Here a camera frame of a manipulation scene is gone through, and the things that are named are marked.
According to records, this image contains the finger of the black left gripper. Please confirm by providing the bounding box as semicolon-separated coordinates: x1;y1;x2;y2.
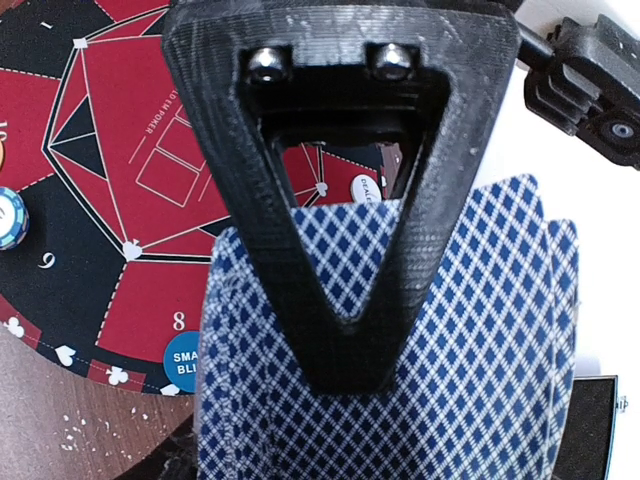
162;1;516;394

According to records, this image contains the clear dealer button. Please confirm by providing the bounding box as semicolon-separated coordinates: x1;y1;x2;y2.
350;174;382;203

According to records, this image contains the blue small blind button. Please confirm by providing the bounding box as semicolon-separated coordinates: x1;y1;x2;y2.
163;331;200;394

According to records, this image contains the grey playing card deck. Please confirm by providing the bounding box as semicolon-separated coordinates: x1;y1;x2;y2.
196;175;578;479

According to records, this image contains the round red black poker mat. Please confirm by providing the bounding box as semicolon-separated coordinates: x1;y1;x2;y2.
0;0;406;396

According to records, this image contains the black poker chip case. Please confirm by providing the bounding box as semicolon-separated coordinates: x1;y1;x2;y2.
552;375;618;480

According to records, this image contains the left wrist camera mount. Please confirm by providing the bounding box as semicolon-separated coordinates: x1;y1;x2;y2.
518;14;639;169

